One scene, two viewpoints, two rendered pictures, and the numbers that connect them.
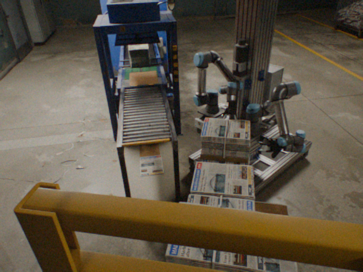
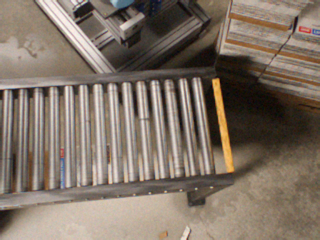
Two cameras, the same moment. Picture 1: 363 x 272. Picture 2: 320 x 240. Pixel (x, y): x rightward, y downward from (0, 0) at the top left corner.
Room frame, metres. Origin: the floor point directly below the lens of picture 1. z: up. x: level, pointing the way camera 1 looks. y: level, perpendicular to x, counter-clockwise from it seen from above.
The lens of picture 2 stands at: (2.55, 0.77, 2.22)
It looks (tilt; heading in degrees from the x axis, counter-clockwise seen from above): 72 degrees down; 260
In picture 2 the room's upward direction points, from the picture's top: 12 degrees clockwise
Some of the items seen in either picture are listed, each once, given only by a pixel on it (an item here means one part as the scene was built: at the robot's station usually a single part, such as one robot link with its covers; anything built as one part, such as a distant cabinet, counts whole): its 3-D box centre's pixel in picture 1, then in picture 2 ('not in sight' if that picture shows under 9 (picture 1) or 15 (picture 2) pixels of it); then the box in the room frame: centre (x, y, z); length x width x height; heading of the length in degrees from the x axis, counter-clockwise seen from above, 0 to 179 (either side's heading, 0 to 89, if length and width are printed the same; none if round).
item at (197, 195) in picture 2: (126, 183); (206, 191); (2.19, 0.56, 0.34); 0.06 x 0.06 x 0.68; 7
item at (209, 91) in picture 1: (212, 96); not in sight; (2.73, -0.33, 0.98); 0.13 x 0.12 x 0.14; 119
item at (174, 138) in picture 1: (167, 112); (71, 85); (2.88, 0.14, 0.74); 1.34 x 0.05 x 0.12; 7
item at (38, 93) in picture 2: (144, 106); (38, 138); (2.99, 0.40, 0.77); 0.47 x 0.05 x 0.05; 97
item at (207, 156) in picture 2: (147, 140); (203, 125); (2.28, 0.32, 0.77); 0.47 x 0.05 x 0.05; 97
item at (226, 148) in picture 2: (146, 142); (223, 123); (2.20, 0.32, 0.81); 0.43 x 0.03 x 0.02; 97
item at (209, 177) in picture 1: (222, 177); not in sight; (1.38, -0.25, 1.06); 0.37 x 0.29 x 0.01; 79
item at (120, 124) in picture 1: (121, 116); (73, 195); (2.82, 0.64, 0.74); 1.34 x 0.05 x 0.12; 7
